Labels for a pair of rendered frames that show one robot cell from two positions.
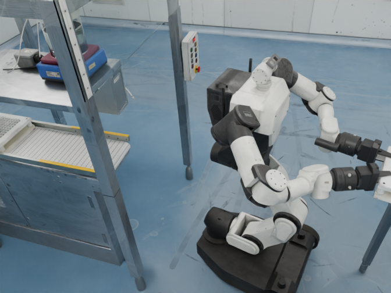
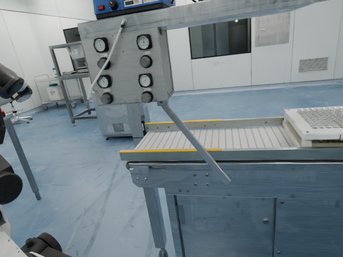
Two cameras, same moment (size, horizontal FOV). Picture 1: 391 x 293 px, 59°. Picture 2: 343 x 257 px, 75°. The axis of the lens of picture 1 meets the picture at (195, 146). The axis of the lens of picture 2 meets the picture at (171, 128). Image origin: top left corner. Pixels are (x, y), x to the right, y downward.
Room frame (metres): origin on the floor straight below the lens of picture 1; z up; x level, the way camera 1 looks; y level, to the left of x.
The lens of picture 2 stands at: (2.09, 0.46, 1.27)
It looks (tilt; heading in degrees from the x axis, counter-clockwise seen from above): 21 degrees down; 175
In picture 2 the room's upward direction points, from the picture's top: 8 degrees counter-clockwise
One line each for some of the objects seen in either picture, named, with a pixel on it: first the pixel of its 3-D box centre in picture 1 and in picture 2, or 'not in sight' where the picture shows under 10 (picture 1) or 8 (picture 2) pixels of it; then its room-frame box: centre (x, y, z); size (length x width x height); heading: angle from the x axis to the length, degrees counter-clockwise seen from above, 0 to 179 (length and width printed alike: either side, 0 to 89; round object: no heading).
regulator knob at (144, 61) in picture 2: not in sight; (144, 59); (1.48, 0.47, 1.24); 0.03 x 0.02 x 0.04; 70
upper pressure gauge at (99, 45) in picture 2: not in sight; (100, 45); (1.43, 0.36, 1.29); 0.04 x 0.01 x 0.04; 70
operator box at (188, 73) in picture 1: (190, 56); not in sight; (2.01, -0.01, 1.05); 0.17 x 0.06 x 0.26; 160
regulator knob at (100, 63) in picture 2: not in sight; (102, 61); (1.44, 0.35, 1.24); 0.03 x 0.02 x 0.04; 70
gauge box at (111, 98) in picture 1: (98, 88); (131, 66); (1.40, 0.43, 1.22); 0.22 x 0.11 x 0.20; 70
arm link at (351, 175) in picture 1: (357, 178); not in sight; (0.87, -0.59, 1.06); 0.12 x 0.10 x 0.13; 89
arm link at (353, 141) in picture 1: (361, 148); not in sight; (1.03, -0.68, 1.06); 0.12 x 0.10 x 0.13; 49
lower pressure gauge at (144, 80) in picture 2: not in sight; (145, 80); (1.47, 0.46, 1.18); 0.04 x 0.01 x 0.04; 70
